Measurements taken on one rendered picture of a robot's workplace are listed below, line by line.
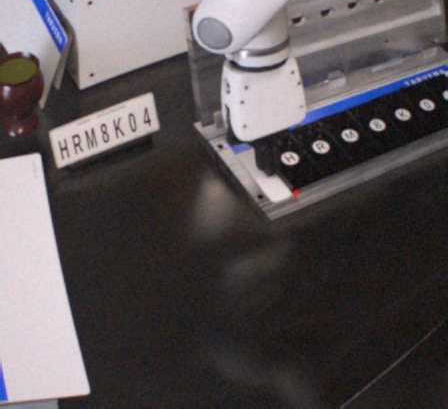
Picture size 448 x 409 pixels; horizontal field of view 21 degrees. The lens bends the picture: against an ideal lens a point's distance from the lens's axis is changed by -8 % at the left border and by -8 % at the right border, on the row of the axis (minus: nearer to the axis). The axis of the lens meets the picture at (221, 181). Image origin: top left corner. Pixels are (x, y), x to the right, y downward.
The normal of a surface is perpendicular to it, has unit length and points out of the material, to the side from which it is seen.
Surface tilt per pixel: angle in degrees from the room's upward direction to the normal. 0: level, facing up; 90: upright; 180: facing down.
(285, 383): 0
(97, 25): 90
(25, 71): 0
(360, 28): 75
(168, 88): 0
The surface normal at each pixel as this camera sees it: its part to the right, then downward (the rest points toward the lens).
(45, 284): 0.01, -0.71
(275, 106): 0.48, 0.46
